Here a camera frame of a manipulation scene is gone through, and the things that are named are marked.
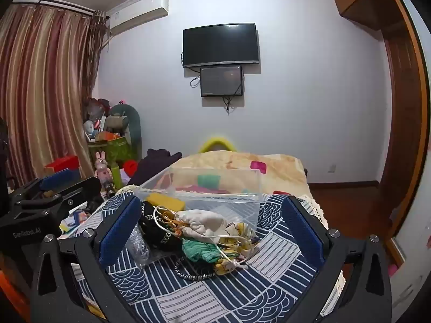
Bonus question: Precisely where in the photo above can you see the pink rabbit figure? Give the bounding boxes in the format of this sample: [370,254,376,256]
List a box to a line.
[94,151,113,192]

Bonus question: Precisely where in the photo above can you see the white drawstring pouch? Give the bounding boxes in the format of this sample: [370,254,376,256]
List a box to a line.
[177,209,227,243]

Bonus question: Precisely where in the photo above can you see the orange cloth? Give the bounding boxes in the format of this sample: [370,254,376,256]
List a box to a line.
[0,252,34,313]

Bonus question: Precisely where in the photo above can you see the white air conditioner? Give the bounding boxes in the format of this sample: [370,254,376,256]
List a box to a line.
[107,0,169,36]

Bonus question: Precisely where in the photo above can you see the wall television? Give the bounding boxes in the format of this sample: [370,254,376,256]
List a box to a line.
[183,23,260,69]

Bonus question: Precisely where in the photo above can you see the beige patterned pillow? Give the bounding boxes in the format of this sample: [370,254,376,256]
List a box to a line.
[126,150,314,199]

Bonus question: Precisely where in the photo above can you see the grey green plush toy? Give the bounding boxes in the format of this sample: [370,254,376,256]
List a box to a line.
[108,104,142,160]

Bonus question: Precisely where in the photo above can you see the yellow sponge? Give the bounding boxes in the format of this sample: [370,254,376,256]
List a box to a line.
[147,193,186,212]

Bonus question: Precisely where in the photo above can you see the pile of household clutter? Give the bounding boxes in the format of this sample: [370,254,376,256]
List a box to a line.
[84,97,130,142]

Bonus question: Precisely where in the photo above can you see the white cable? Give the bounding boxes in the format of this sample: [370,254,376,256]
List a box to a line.
[153,206,250,270]

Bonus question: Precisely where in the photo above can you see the dark purple garment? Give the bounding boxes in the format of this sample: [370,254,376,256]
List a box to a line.
[130,148,183,187]

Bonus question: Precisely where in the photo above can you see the red box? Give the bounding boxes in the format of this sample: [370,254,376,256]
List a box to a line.
[44,155,79,175]

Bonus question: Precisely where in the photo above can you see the small wall monitor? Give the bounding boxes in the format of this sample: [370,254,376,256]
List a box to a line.
[200,65,244,98]

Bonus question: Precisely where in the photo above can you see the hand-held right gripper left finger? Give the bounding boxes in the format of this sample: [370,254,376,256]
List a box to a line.
[30,195,142,323]

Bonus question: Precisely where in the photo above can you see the green hair tie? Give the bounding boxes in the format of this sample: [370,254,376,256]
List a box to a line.
[182,238,224,264]

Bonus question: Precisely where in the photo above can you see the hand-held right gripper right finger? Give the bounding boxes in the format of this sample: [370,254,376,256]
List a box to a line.
[283,195,393,323]

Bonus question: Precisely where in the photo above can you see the green storage bag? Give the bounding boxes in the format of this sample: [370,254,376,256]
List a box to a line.
[88,136,135,169]

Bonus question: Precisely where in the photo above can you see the blue patterned cloth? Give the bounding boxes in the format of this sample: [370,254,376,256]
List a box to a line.
[72,190,340,323]

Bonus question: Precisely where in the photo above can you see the black printed headband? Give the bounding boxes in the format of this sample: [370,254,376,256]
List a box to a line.
[139,202,184,251]

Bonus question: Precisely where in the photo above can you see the green bottle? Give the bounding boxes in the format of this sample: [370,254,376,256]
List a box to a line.
[110,162,124,189]

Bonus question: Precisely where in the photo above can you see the red cloth item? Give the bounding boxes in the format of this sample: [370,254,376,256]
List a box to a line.
[122,159,139,177]

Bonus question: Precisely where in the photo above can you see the brown wooden door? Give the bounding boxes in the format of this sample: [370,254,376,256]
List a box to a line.
[380,23,428,239]

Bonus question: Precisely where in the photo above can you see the striped brown curtain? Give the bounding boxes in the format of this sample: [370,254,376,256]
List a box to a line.
[0,5,108,189]

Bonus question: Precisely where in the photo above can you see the pile of papers and boxes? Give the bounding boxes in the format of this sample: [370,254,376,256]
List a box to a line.
[59,202,108,239]

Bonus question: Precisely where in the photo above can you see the black white braided hair band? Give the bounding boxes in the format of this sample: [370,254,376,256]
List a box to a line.
[174,256,219,281]

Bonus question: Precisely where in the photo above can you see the black flashlight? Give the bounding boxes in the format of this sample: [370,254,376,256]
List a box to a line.
[103,180,117,200]

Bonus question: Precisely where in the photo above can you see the yellow foam hoop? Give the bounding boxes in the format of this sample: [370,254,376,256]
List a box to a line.
[199,135,238,153]

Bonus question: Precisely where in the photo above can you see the clear plastic bag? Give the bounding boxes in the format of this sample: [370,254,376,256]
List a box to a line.
[126,224,152,270]

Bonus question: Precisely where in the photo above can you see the orange hair ties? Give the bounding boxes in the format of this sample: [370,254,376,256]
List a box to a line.
[158,209,189,239]

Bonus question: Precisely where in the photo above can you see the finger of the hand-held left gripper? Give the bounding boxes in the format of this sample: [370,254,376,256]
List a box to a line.
[13,177,103,217]
[13,167,83,200]

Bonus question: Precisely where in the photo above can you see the floral cloth pouch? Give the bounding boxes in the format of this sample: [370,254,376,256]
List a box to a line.
[214,221,260,276]

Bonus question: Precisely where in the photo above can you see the white lace cloth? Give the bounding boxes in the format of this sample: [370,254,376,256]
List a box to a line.
[116,184,329,229]

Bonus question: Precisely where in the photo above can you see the clear plastic storage box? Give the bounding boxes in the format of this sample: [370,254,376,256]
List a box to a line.
[135,166,263,230]

